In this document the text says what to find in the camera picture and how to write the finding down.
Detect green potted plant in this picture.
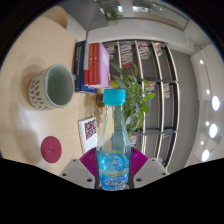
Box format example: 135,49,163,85
95,62,157,138

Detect flat round red coaster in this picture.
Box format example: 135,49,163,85
40,135,63,164

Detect grey bookshelf unit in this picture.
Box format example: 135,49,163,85
102,39,182,170

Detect clear bottle with blue cap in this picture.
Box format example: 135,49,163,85
95,88,133,192

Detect wooden chair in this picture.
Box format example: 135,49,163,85
40,5,69,30

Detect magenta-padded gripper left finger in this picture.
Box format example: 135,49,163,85
59,147,101,190

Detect small window plant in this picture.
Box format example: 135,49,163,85
99,5,125,24

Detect pink book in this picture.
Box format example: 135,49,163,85
97,42,111,89

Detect red book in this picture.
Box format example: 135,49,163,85
83,42,101,86

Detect dark blue book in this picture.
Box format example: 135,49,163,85
73,40,99,94

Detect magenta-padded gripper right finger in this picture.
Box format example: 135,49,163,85
128,147,170,190

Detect ceiling lights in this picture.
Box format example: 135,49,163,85
198,58,222,164

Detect white paperback book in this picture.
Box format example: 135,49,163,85
77,116,99,155

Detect patterned ceramic mug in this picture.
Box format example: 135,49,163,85
28,63,76,112

